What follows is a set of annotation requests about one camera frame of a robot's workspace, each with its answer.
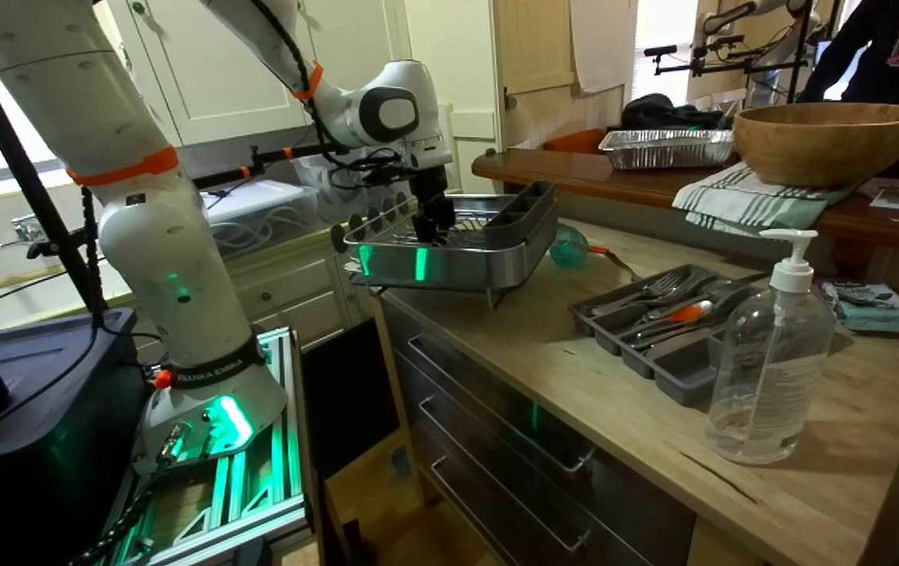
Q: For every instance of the white cabinet doors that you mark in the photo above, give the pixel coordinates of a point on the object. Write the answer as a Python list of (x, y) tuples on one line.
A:
[(208, 72)]

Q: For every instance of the white drawer cabinet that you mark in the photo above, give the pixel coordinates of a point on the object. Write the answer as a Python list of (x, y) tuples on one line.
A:
[(295, 287)]

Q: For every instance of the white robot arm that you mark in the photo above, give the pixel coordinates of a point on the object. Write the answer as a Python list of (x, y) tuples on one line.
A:
[(170, 270)]

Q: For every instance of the black camera tripod rig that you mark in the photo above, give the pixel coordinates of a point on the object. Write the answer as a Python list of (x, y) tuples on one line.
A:
[(679, 52)]

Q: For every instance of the wooden bowl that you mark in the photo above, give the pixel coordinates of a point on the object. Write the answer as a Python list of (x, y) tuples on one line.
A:
[(829, 143)]

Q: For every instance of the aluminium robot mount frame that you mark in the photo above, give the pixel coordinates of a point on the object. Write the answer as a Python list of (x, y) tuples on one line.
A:
[(249, 503)]

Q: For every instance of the clear soap pump bottle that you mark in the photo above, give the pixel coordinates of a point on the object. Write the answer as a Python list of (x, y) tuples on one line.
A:
[(767, 364)]

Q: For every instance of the clear bin with white lid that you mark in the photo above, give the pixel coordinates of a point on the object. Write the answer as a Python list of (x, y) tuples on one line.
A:
[(263, 214)]

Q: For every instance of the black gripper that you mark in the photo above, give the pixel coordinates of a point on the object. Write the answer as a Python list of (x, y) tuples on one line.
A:
[(435, 192)]

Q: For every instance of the green plastic cup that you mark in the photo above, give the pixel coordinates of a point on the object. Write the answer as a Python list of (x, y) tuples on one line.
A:
[(571, 247)]

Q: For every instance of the striped dish towel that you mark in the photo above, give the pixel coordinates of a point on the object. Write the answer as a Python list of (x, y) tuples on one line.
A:
[(735, 198)]

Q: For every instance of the steel drawer cabinet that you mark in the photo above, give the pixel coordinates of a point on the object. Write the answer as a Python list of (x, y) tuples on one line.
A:
[(493, 459)]

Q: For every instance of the black tripod pole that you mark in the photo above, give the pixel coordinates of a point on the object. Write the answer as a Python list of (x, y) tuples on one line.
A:
[(10, 144)]

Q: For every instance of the black rod with orange clamps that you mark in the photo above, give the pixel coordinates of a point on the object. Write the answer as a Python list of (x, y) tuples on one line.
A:
[(272, 157)]

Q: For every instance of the teal cloth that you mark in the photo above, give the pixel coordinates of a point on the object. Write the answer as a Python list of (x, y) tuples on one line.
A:
[(876, 308)]

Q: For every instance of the grey cutlery tray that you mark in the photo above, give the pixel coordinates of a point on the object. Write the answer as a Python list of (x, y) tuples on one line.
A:
[(670, 364)]

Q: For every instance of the aluminium foil tray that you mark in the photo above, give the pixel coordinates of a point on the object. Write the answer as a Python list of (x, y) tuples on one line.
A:
[(670, 149)]

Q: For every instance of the metal faucet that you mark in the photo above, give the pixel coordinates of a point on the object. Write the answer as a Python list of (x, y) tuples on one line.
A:
[(27, 228)]

